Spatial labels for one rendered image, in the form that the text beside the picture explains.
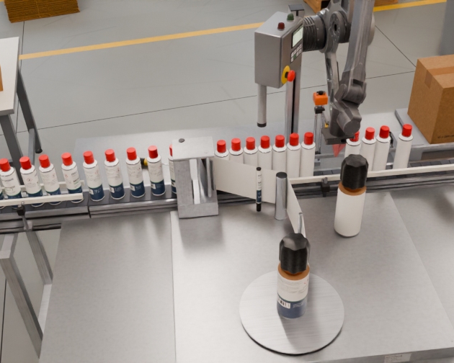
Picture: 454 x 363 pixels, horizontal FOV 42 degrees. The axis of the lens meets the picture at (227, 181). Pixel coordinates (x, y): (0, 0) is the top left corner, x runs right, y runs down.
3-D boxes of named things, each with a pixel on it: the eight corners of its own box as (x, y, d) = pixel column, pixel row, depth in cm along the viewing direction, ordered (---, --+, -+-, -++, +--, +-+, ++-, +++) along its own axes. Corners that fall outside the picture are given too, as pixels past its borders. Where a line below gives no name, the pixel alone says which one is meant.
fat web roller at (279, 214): (274, 221, 208) (275, 179, 196) (272, 212, 212) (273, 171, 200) (287, 220, 209) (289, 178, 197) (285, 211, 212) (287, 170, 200)
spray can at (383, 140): (372, 177, 225) (380, 132, 212) (369, 168, 229) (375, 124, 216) (386, 176, 225) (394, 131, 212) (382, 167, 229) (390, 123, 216)
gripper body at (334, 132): (354, 140, 199) (357, 122, 194) (324, 143, 198) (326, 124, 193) (349, 130, 204) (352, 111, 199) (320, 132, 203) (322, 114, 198)
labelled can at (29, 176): (28, 203, 220) (13, 159, 207) (39, 196, 223) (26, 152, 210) (36, 209, 217) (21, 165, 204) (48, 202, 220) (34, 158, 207)
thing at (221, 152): (217, 191, 222) (214, 147, 208) (215, 182, 226) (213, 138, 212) (230, 190, 222) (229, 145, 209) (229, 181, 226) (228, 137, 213)
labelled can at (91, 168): (90, 202, 219) (79, 158, 206) (91, 193, 223) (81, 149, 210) (104, 201, 220) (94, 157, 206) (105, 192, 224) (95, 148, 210)
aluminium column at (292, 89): (285, 170, 238) (290, 10, 195) (282, 163, 241) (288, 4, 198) (296, 169, 238) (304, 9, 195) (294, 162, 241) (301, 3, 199)
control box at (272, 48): (254, 83, 202) (254, 31, 190) (276, 61, 213) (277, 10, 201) (281, 90, 198) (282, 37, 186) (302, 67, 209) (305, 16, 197)
